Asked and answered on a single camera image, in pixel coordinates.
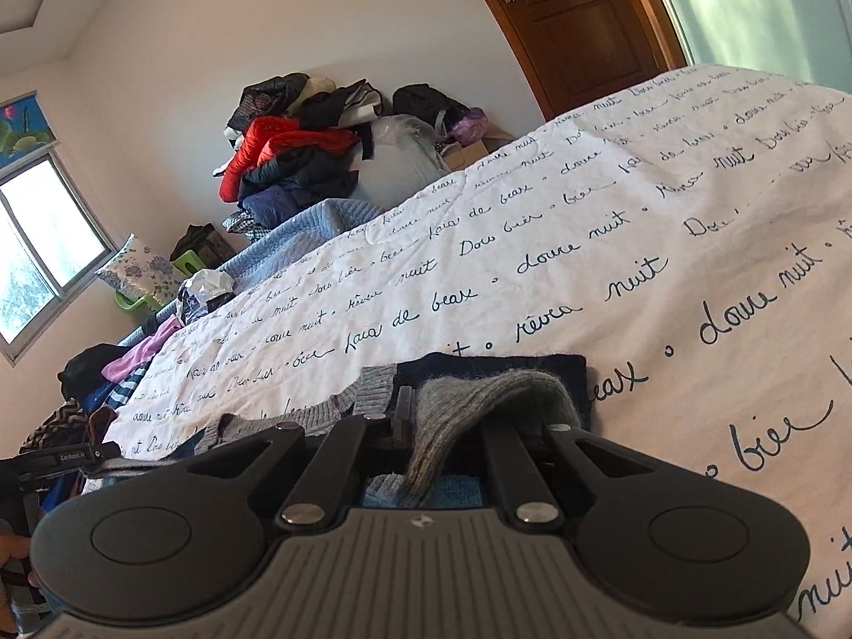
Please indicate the cardboard box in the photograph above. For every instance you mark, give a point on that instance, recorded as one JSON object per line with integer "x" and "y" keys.
{"x": 479, "y": 150}

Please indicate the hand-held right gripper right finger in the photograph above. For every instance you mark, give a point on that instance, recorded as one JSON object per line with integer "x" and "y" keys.
{"x": 499, "y": 439}

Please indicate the red puffer jacket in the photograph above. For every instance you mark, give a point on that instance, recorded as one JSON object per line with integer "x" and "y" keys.
{"x": 273, "y": 143}

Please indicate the purple garment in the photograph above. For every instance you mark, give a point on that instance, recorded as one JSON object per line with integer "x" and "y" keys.
{"x": 136, "y": 353}

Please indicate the navy jacket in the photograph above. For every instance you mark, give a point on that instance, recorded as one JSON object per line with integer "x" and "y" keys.
{"x": 279, "y": 206}

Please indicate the black bag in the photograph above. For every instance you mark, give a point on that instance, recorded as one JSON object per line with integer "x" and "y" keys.
{"x": 203, "y": 246}

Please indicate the white script printed blanket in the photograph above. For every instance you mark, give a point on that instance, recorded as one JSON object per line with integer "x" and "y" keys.
{"x": 665, "y": 213}

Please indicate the wall poster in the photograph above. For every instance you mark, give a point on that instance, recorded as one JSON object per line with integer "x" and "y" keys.
{"x": 23, "y": 126}

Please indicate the person's left hand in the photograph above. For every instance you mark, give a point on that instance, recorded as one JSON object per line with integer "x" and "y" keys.
{"x": 10, "y": 549}

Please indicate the grey and navy sweater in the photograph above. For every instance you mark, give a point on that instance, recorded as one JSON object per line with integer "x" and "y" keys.
{"x": 466, "y": 399}

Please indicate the clear plastic bag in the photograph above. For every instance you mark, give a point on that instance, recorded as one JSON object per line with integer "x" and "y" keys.
{"x": 399, "y": 160}

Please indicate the sliding window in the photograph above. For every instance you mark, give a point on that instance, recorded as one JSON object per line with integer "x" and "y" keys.
{"x": 46, "y": 239}

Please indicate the floral pillow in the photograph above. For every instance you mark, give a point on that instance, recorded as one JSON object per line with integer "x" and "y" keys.
{"x": 136, "y": 266}

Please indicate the brown garment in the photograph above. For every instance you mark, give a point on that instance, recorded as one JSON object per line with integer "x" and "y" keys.
{"x": 101, "y": 423}

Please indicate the black puffer jacket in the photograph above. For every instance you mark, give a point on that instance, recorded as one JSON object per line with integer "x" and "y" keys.
{"x": 273, "y": 96}

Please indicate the purple plastic bag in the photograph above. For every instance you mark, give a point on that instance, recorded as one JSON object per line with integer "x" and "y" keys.
{"x": 466, "y": 126}

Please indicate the white plastic bag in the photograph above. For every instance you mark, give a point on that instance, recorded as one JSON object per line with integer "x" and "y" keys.
{"x": 206, "y": 293}

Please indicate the wooden door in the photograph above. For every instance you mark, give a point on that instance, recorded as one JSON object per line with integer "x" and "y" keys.
{"x": 586, "y": 26}

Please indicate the green plastic stool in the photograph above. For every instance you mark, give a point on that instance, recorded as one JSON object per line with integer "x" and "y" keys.
{"x": 133, "y": 303}

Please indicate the black grey striped garment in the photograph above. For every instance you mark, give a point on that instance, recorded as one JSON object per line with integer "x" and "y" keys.
{"x": 53, "y": 429}

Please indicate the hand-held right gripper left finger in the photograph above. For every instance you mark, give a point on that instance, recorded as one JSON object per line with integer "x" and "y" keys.
{"x": 353, "y": 439}

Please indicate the blue quilted blanket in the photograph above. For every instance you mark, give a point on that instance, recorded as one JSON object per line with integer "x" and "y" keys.
{"x": 313, "y": 226}

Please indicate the blue white striped garment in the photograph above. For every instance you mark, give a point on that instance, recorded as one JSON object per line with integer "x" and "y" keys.
{"x": 126, "y": 389}

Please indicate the black coat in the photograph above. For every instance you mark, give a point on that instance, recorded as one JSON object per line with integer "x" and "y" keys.
{"x": 426, "y": 103}

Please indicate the checkered cloth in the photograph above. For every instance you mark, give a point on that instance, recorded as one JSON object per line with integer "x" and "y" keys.
{"x": 238, "y": 221}

